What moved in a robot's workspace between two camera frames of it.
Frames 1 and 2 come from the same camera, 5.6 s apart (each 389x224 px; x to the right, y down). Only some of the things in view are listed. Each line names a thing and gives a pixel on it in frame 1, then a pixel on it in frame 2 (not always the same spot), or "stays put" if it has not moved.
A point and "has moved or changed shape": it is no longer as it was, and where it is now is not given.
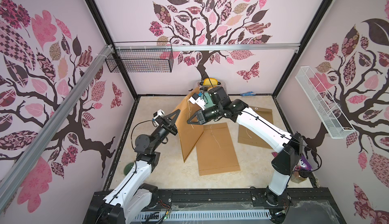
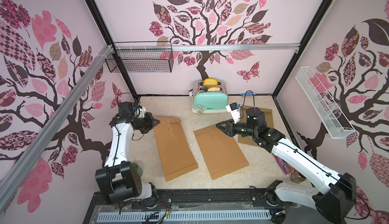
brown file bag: [216, 153] has moved or changed shape
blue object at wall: [249, 93] stays put
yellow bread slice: [214, 81] stays put
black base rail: [306, 206] stays put
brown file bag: [247, 136] stays put
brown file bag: [188, 133] -> [176, 157]
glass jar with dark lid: [300, 176] stays put
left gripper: [163, 122] -> [150, 124]
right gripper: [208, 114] -> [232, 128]
